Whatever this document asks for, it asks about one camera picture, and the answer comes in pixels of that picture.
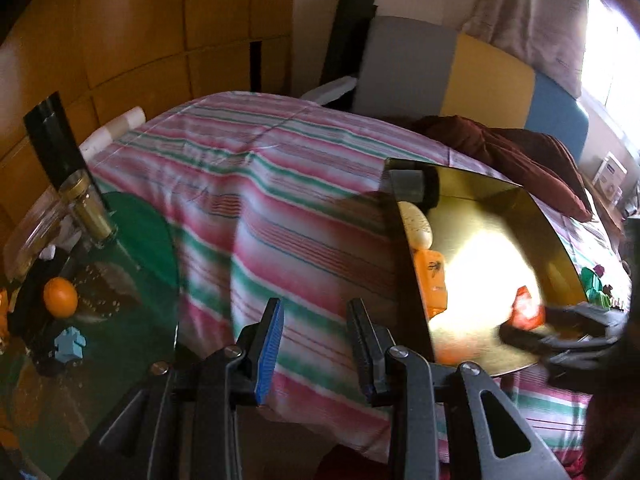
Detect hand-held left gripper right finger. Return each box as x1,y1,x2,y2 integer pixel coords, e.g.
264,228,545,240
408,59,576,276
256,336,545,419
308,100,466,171
347,298,571,480

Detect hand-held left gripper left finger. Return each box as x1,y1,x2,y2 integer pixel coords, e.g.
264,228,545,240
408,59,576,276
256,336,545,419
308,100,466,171
60,297,286,480

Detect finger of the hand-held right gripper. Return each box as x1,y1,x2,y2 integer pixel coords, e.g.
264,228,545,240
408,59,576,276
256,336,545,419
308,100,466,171
542,304,626,333
500,324,601,361

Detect red toy block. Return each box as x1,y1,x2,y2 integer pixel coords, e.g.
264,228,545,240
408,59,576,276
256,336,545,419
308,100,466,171
507,285,547,331

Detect gold metal tray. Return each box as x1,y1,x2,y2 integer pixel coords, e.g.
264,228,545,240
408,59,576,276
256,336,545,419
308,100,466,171
382,157,588,378

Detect green toy blocks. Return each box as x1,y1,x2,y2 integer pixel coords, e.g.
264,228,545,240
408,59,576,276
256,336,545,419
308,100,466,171
580,265,626,311

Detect orange toy block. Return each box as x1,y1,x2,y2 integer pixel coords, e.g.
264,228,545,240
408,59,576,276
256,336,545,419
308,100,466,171
412,249,449,318

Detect cream egg-shaped toy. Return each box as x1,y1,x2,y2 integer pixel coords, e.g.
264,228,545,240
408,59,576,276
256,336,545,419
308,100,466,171
398,201,433,251

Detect white printed box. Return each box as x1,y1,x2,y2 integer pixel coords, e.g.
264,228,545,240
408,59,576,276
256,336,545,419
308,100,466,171
592,152,628,198

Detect striped bed cover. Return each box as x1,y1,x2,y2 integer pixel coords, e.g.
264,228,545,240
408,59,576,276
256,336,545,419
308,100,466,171
85,91,631,466

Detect green glass table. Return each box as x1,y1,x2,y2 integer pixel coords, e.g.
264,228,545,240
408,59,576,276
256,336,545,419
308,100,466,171
0,190,181,480

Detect brown duvet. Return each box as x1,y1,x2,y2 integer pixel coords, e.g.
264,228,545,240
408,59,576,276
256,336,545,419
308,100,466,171
415,115,596,223

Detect grey cylinder toy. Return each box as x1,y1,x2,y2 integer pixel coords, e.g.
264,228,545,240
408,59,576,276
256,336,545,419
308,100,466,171
389,162,441,208

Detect blue toy piece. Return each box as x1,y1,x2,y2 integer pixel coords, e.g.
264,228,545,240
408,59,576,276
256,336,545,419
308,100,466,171
54,327,87,363

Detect orange fruit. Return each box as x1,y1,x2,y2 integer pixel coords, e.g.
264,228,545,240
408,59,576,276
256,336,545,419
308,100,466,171
43,277,79,317

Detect glass jar with gold lid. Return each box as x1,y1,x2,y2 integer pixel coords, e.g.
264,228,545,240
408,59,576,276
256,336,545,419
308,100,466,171
60,170,118,248

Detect grey yellow blue headboard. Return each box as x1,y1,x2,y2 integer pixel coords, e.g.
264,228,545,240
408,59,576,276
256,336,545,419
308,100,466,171
352,15,591,161

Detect clear glass dish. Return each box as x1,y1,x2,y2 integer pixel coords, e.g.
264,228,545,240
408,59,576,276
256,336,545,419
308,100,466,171
2,187,76,281

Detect white roll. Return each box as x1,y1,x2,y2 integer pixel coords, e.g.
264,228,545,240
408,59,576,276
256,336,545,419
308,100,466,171
80,106,146,158

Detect black flat box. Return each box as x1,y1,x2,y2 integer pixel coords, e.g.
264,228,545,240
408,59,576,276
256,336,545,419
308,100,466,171
23,92,111,211

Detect beige curtain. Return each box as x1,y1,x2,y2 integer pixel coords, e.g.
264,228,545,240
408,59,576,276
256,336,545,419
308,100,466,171
460,0,588,98

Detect black rolled mat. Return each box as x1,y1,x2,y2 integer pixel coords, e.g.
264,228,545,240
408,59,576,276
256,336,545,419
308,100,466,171
320,0,378,91

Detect wooden wardrobe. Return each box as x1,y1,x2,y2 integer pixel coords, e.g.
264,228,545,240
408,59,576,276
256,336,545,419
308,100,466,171
0,0,296,241

